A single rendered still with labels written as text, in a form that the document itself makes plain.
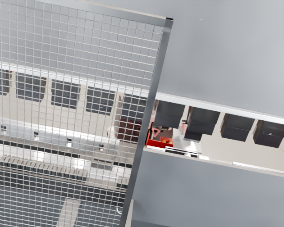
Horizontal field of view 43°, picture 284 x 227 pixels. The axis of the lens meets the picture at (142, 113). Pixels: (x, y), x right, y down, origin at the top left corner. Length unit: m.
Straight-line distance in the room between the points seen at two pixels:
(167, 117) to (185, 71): 0.42
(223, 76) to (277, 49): 0.26
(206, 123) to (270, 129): 0.36
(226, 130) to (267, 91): 0.41
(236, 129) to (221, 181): 0.50
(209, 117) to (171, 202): 0.56
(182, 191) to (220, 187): 0.17
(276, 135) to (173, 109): 0.61
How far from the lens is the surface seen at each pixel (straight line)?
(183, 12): 1.63
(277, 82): 1.82
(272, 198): 1.83
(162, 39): 1.08
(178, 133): 2.38
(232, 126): 2.11
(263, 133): 2.17
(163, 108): 2.02
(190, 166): 1.64
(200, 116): 2.06
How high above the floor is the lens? 2.29
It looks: 31 degrees down
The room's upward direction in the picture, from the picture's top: 12 degrees clockwise
